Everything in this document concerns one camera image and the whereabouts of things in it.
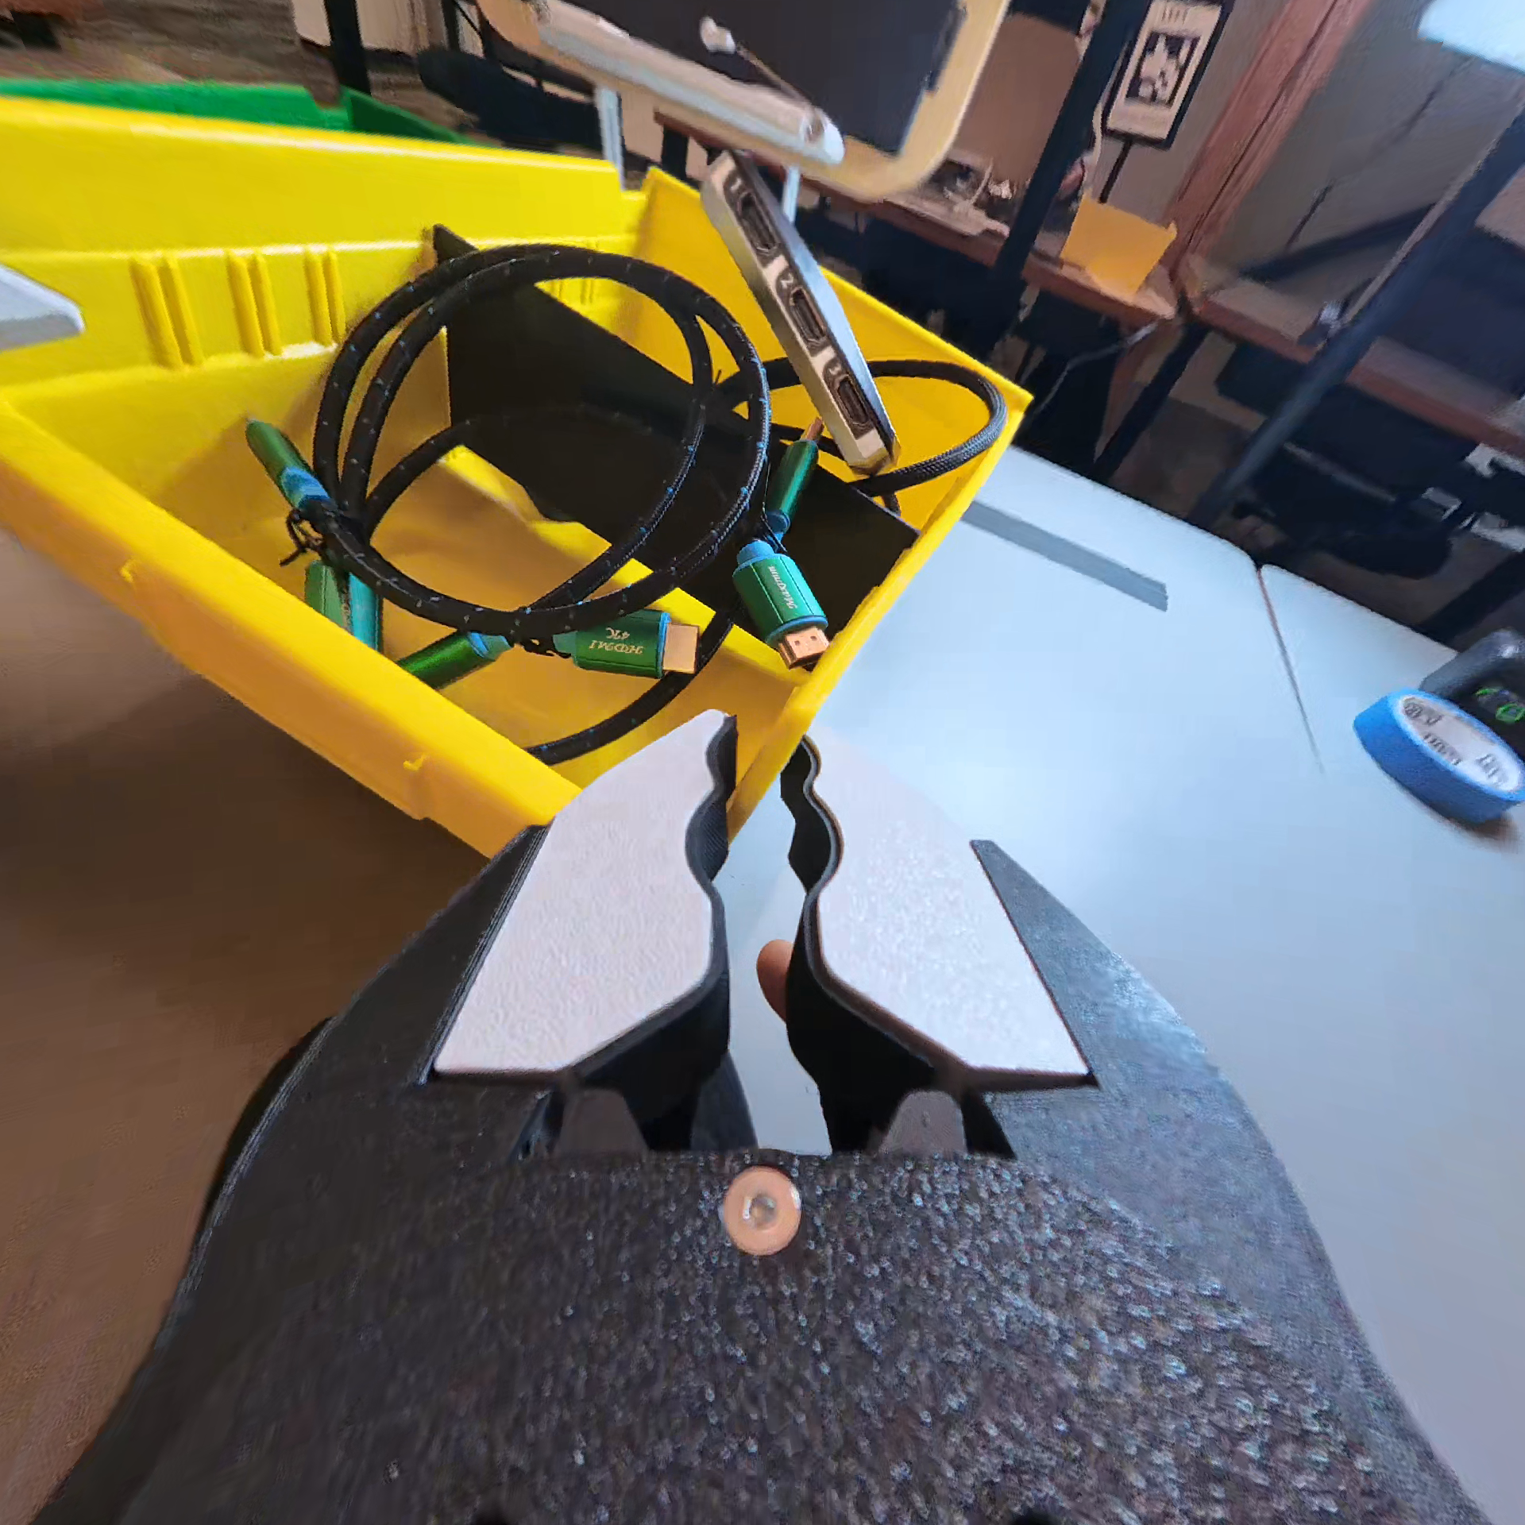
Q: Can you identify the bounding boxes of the black board with wooden rim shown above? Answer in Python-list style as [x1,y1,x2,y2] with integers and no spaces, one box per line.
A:
[476,0,1015,204]

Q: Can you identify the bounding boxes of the yellow plastic bin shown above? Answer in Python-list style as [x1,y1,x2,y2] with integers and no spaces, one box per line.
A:
[0,95,1035,856]

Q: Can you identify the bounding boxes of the framed marker sign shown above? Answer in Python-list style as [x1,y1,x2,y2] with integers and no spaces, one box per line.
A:
[1102,0,1236,149]

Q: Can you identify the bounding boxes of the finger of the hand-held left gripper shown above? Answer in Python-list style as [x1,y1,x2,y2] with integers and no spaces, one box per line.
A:
[0,265,86,354]

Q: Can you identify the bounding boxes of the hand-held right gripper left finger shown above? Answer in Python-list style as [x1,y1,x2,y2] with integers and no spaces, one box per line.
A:
[431,711,738,1079]

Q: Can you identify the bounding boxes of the wooden desk with white card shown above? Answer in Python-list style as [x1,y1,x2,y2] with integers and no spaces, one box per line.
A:
[655,108,1525,459]

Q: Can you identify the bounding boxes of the black device green lights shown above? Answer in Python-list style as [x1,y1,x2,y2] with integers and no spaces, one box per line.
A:
[1417,628,1525,757]

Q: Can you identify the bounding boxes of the black tripod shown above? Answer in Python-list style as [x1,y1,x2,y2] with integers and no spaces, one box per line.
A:
[1190,118,1525,531]

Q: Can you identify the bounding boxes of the braided HDMI cable green plugs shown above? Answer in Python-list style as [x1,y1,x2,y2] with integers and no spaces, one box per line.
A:
[243,416,390,654]
[314,242,832,675]
[400,604,738,766]

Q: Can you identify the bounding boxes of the green plastic bin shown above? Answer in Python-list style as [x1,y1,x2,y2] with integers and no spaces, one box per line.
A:
[0,76,465,143]

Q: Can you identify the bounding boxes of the wooden post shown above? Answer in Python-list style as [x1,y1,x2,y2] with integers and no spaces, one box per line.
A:
[1174,0,1373,268]

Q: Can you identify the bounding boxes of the black bin divider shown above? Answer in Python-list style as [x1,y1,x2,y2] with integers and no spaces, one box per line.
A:
[431,224,922,632]

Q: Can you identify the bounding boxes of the blue tape roll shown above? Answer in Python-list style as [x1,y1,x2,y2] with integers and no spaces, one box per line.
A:
[1352,689,1525,827]

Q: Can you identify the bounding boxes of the grey tape strip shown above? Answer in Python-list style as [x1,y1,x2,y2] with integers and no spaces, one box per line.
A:
[962,501,1171,612]

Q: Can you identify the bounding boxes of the yellow cardboard box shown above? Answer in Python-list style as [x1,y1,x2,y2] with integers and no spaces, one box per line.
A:
[1060,196,1178,296]

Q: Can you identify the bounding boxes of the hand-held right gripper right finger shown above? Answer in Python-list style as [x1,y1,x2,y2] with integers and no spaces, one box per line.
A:
[781,736,1095,1086]

